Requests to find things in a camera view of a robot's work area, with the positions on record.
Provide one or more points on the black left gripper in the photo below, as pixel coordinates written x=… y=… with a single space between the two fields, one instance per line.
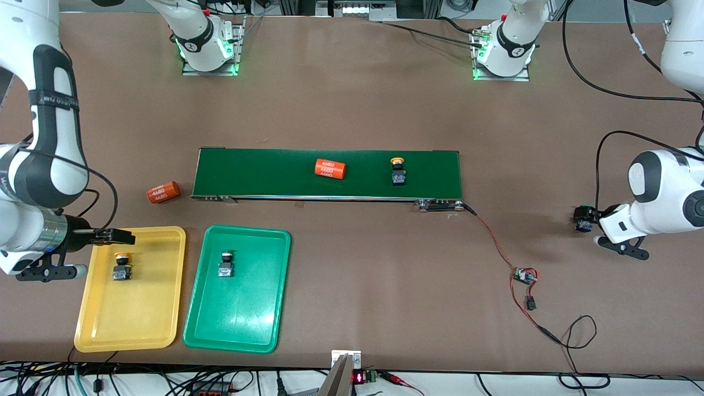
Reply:
x=584 y=214

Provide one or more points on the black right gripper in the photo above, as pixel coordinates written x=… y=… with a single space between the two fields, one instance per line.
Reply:
x=78 y=231

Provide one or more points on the green push button switch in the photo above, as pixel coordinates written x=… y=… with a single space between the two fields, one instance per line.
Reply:
x=225 y=268
x=582 y=225

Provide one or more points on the yellow push button switch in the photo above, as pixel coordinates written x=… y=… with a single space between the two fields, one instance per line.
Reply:
x=398 y=177
x=121 y=271

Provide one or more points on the orange cylinder with white print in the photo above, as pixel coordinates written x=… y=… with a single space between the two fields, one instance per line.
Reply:
x=330 y=169
x=163 y=192

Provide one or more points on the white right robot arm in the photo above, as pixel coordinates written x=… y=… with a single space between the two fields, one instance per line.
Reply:
x=33 y=176

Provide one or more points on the yellow plastic tray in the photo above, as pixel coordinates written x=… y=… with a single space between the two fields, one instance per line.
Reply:
x=137 y=313

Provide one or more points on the small green circuit board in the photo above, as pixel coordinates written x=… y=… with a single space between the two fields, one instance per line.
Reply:
x=525 y=276

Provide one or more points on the small black inline connector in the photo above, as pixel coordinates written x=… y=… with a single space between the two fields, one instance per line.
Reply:
x=531 y=303

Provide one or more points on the green plastic tray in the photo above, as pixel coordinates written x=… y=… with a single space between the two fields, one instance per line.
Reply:
x=253 y=308

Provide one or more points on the green conveyor belt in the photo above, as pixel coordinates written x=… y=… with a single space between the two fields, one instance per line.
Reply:
x=264 y=173

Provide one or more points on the black red power strip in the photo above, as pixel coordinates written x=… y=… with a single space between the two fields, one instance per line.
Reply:
x=214 y=389

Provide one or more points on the red alligator clip lead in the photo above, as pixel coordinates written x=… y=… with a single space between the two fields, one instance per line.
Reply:
x=399 y=379

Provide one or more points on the grey metal stand pole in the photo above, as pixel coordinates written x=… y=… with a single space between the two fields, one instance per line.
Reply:
x=336 y=379

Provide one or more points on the red digit display module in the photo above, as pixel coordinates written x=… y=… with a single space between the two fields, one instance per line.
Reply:
x=360 y=377

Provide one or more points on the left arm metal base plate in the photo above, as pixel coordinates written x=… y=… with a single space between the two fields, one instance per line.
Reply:
x=520 y=77

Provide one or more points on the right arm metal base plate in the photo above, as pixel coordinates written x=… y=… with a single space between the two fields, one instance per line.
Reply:
x=234 y=49

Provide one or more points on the silver metal clamp bracket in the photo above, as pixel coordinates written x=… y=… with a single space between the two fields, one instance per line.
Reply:
x=346 y=355

